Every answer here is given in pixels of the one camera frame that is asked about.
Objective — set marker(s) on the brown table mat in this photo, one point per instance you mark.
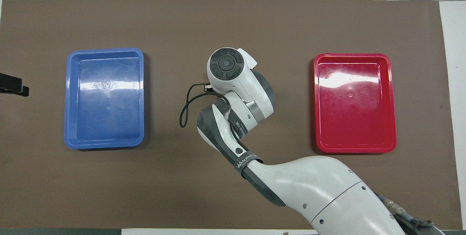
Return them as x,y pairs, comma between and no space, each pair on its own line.
233,20

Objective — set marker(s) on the blue plastic tray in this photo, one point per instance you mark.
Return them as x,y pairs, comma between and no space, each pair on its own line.
91,129

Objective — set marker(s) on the red plastic tray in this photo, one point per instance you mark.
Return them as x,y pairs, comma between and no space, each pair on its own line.
375,129

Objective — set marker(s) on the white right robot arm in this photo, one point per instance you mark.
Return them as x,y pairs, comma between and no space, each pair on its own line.
309,187

